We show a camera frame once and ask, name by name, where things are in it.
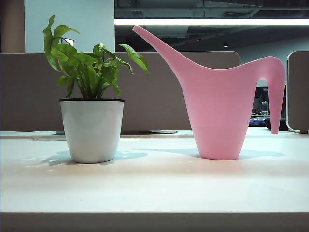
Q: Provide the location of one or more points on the pink plastic watering can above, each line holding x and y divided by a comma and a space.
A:
217, 108

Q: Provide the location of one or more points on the green plant in white pot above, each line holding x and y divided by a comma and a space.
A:
91, 130

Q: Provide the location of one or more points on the clear water bottle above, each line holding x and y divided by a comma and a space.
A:
264, 107

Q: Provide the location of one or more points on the grey flat stand base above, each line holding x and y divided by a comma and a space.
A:
164, 131

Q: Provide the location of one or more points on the grey rounded divider panel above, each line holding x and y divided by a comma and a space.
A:
157, 96

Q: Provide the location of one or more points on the blue patterned bag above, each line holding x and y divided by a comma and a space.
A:
257, 122

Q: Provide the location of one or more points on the black monitor with lit screen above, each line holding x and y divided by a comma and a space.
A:
262, 94

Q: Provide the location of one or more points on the small white framed sign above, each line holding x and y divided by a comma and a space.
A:
70, 42

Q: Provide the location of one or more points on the long white ceiling light strip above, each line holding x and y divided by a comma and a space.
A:
217, 21

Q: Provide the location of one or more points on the black soft bag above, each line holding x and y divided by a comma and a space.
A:
268, 123

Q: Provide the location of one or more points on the grey panel at right edge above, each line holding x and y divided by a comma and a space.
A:
299, 91

